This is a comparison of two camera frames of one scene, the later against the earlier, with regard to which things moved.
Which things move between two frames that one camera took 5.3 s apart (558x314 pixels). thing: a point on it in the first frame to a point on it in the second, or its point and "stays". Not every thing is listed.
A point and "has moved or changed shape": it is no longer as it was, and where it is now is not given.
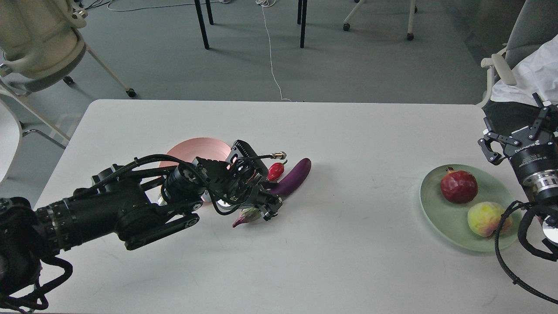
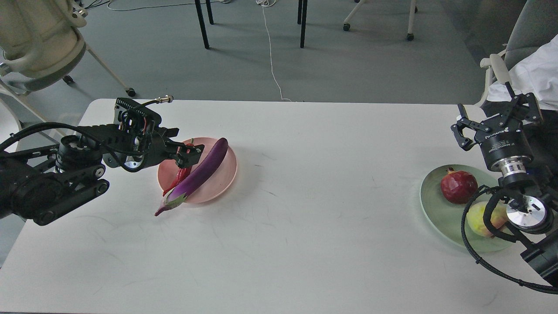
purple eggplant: x=293 y=179 has moved or changed shape
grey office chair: x=536 y=22 stays
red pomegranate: x=458 y=186 stays
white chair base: x=413 y=9 stays
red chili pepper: x=275 y=171 has moved or changed shape
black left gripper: x=232 y=184 to x=138 y=142
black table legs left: x=201 y=22 stays
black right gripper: x=529 y=157 to x=503 y=142
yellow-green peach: x=484 y=217 stays
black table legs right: x=301 y=19 stays
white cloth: x=536 y=70 stays
